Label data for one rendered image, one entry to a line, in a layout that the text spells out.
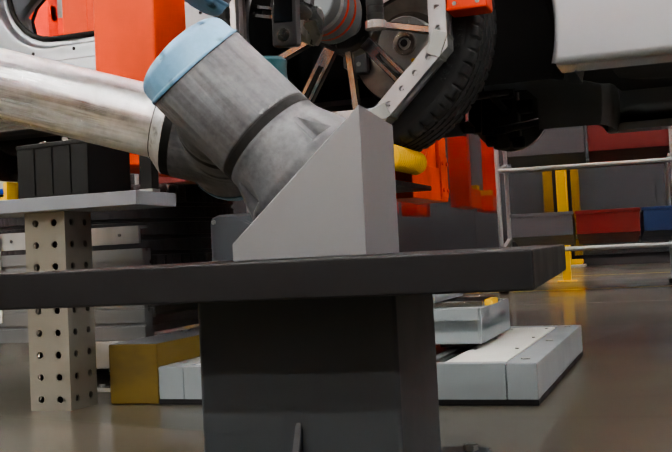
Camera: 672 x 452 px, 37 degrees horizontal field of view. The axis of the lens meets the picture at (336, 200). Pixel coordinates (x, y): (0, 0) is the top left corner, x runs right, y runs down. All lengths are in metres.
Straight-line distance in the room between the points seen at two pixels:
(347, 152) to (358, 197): 0.06
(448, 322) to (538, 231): 3.92
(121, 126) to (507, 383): 0.88
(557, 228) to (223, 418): 4.96
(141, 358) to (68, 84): 0.83
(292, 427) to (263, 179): 0.31
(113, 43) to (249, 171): 1.16
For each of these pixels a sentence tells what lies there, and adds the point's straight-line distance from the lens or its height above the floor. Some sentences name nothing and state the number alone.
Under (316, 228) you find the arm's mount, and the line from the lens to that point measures 1.20.
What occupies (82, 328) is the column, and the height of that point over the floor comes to 0.17.
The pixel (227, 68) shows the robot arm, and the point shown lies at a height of 0.55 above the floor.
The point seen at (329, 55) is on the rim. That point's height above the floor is 0.77.
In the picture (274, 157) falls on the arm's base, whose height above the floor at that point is 0.43.
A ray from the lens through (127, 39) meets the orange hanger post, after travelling 2.38.
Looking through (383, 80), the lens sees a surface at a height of 0.76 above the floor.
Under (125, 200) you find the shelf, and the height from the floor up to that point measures 0.43.
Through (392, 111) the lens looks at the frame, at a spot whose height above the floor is 0.61.
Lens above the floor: 0.31
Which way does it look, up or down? 3 degrees up
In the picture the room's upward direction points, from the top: 3 degrees counter-clockwise
